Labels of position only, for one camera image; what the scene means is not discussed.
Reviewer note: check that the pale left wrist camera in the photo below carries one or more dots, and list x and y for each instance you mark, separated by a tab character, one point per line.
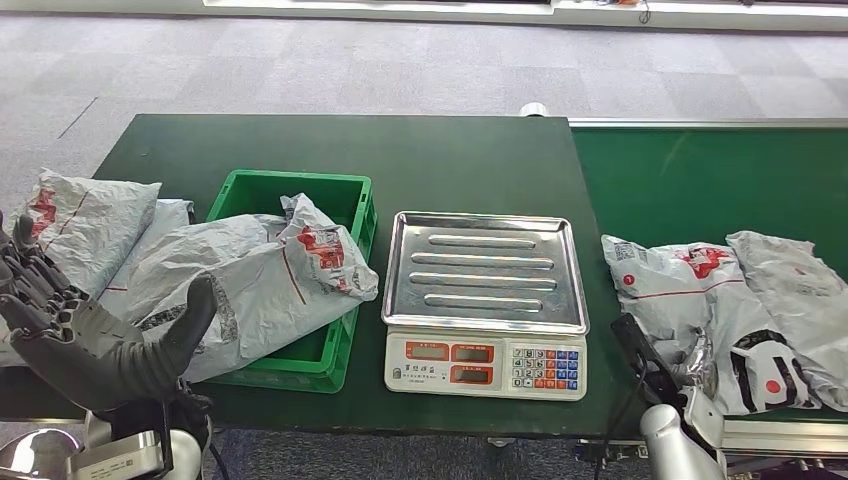
119	460

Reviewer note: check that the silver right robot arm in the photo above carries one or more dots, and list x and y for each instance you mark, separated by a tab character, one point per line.
669	444

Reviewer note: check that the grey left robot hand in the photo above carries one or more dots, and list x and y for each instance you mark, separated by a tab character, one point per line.
99	358

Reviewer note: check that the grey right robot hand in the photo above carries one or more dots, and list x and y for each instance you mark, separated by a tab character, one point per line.
701	361

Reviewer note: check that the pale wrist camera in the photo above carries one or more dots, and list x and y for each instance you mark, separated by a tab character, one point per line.
119	460
636	344

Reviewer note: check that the shiny chrome dome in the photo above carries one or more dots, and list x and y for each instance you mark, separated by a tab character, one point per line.
33	457

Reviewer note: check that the white electronic scale body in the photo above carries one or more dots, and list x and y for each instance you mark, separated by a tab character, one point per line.
424	378

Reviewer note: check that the flat white QR-code parcel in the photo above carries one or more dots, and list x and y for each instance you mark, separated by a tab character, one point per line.
159	225

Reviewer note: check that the large grey red-print parcel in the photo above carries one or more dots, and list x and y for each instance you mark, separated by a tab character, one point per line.
93	225

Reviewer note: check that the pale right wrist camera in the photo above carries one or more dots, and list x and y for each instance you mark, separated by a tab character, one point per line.
636	344

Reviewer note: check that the plain grey wrinkled parcel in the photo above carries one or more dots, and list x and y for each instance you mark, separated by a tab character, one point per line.
795	291

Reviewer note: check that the white parcel black-white pattern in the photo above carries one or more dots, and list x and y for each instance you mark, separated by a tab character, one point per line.
662	291

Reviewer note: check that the green conveyor belt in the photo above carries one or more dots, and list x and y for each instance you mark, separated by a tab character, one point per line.
715	185

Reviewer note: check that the grey red-logo parcel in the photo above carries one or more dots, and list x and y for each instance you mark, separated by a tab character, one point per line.
265	291

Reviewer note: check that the green plastic crate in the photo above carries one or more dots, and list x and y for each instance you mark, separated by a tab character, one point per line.
265	195

